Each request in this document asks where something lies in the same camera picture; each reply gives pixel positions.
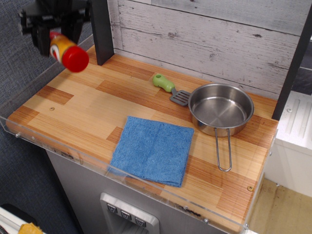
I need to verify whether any dark left shelf post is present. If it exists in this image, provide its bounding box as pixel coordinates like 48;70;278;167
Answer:
90;0;114;65

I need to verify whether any green handled toy spatula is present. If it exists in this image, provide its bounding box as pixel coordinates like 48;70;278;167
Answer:
152;74;190;106

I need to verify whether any silver button panel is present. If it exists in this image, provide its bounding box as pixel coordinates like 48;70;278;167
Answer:
100;193;160;234

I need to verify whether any steel pan with wire handle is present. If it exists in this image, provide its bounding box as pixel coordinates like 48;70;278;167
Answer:
188;83;254;172

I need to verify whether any red toy sauce bottle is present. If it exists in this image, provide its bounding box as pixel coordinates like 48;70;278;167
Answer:
49;32;89;73

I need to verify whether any yellow object bottom left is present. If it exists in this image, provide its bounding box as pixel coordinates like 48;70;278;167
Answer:
18;223;44;234

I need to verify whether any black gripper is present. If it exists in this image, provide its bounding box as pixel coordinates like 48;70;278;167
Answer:
19;0;91;57

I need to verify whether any clear acrylic table guard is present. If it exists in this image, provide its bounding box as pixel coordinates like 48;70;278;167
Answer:
4;48;277;234

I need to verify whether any blue folded cloth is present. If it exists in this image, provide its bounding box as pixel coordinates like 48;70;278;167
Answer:
110;116;195;188

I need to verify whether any dark right shelf post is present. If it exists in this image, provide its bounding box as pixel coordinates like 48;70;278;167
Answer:
272;6;312;120

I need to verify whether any white cabinet on right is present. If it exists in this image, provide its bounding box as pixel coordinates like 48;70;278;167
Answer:
264;91;312;197

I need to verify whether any dark shelf post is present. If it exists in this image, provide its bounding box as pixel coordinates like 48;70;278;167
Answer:
272;6;312;120
90;0;114;65

